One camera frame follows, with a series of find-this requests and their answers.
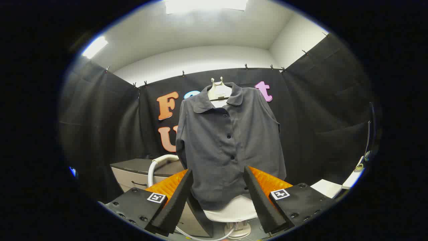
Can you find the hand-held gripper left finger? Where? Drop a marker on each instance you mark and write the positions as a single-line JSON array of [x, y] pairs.
[[179, 204]]

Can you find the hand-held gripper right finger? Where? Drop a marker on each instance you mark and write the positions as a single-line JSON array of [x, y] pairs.
[[264, 207]]

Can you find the grey button shirt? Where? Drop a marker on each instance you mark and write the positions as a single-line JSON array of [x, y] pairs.
[[214, 150]]

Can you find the grey drawer cabinet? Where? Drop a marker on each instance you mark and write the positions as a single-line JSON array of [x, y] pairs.
[[133, 166]]

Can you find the white desk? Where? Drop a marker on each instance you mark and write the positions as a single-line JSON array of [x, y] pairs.
[[351, 180]]

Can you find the thin black pole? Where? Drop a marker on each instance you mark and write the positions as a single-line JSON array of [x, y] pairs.
[[372, 120]]

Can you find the ceiling light panel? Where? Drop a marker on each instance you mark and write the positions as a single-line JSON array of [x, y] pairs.
[[205, 5], [95, 47]]

